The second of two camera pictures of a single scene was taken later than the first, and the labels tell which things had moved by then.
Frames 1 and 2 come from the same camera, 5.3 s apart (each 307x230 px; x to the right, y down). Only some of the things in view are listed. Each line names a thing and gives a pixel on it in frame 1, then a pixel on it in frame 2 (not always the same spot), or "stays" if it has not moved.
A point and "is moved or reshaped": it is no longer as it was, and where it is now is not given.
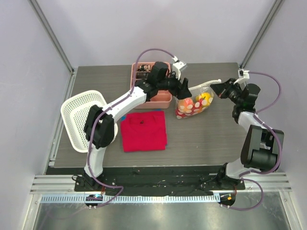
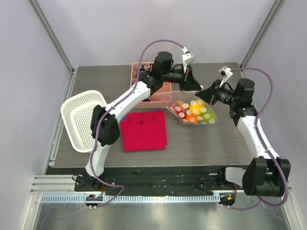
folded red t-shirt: x=144 y=131 stays
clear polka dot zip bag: x=202 y=97 is moved or reshaped
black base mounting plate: x=151 y=180 stays
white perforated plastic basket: x=75 y=113 stays
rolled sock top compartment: x=144 y=67 stays
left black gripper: x=181 y=90 -> x=188 y=82
